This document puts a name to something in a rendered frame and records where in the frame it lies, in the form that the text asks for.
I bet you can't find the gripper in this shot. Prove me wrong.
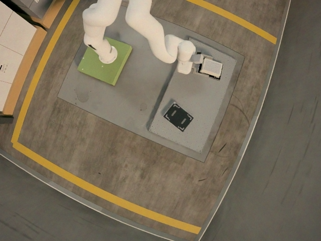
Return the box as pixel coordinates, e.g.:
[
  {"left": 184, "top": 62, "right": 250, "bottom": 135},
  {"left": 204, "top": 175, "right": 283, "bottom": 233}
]
[{"left": 177, "top": 46, "right": 213, "bottom": 78}]

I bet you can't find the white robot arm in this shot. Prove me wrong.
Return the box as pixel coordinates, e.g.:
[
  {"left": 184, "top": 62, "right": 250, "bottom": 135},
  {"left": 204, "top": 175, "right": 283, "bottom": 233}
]
[{"left": 83, "top": 0, "right": 204, "bottom": 64}]

